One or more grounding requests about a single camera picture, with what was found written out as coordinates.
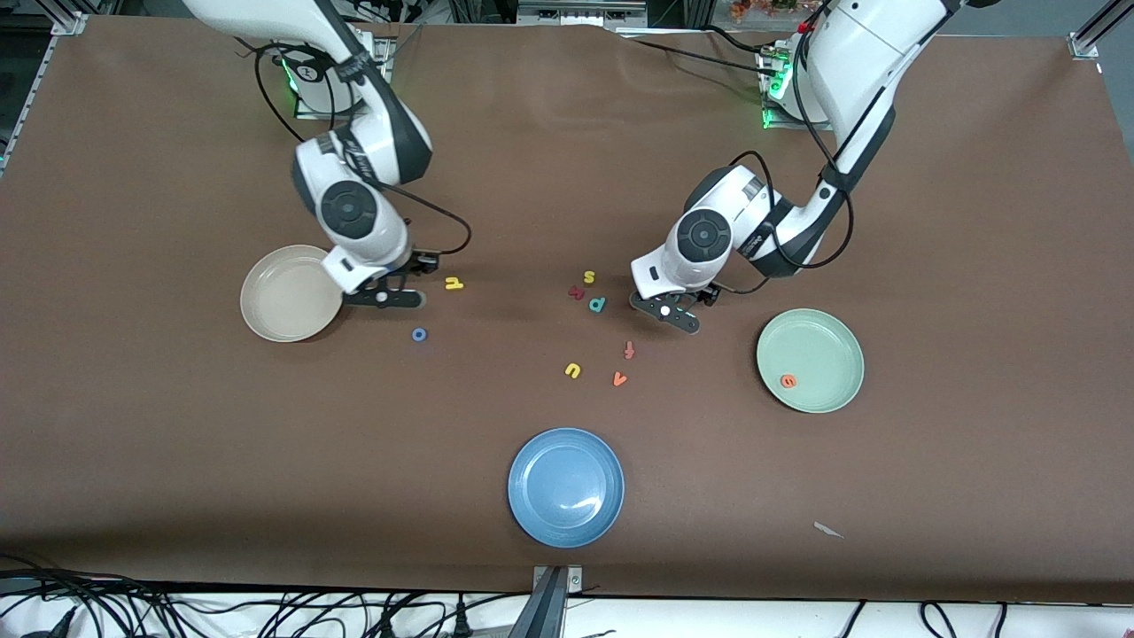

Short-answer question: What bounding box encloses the pale green plate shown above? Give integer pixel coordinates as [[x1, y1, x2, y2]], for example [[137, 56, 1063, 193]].
[[756, 308, 866, 414]]

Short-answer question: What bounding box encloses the brown beige plate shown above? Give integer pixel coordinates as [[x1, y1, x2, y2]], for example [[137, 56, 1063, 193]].
[[240, 245, 345, 343]]

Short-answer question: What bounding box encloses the brown table cover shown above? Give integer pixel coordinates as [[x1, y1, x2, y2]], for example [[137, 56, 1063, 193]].
[[0, 18, 1134, 605]]

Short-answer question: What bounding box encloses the blue plate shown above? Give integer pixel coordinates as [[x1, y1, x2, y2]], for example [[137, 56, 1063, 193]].
[[508, 428, 625, 549]]

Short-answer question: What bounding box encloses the grey metal box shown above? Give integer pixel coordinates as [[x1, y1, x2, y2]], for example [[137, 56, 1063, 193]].
[[517, 0, 649, 27]]

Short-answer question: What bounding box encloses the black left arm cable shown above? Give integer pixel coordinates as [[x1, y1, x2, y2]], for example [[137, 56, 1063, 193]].
[[726, 18, 855, 293]]

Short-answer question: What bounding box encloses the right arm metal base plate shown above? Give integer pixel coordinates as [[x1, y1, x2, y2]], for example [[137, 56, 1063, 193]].
[[295, 27, 392, 121]]

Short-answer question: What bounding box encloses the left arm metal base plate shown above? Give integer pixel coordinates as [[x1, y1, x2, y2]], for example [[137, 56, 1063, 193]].
[[762, 44, 834, 132]]

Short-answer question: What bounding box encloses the long black table cable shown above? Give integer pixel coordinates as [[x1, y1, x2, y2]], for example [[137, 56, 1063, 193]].
[[631, 37, 776, 76]]

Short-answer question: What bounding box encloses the short black table cable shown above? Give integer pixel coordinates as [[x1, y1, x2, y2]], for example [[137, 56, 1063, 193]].
[[704, 24, 765, 56]]

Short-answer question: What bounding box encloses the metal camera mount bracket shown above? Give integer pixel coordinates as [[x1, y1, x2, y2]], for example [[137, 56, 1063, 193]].
[[530, 565, 584, 638]]

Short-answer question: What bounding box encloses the aluminium frame rail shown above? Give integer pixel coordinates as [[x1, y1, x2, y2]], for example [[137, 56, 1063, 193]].
[[0, 11, 89, 174]]

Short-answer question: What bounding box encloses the aluminium frame profile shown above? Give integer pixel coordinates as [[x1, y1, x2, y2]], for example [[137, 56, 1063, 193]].
[[1069, 0, 1134, 61]]

